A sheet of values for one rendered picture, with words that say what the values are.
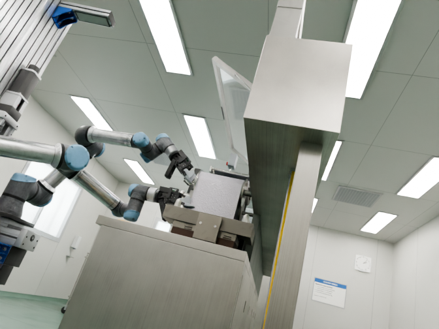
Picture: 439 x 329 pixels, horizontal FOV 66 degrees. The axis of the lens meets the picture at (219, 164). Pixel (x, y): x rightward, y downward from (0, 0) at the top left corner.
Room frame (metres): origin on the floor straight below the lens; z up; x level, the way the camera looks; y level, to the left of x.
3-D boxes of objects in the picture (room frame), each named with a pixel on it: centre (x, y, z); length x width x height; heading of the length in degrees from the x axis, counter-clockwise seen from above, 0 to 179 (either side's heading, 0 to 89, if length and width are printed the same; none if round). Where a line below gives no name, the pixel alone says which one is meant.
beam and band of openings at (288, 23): (2.27, -0.44, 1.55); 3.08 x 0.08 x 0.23; 166
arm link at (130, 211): (1.75, 0.37, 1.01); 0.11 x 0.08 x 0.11; 39
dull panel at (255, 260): (2.69, -0.51, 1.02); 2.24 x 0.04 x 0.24; 166
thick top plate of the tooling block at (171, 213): (1.52, -0.04, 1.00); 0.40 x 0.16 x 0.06; 76
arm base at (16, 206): (1.84, 0.99, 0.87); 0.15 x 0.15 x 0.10
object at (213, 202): (1.64, -0.03, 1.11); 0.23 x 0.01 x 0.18; 76
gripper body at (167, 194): (1.70, 0.20, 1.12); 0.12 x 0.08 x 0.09; 76
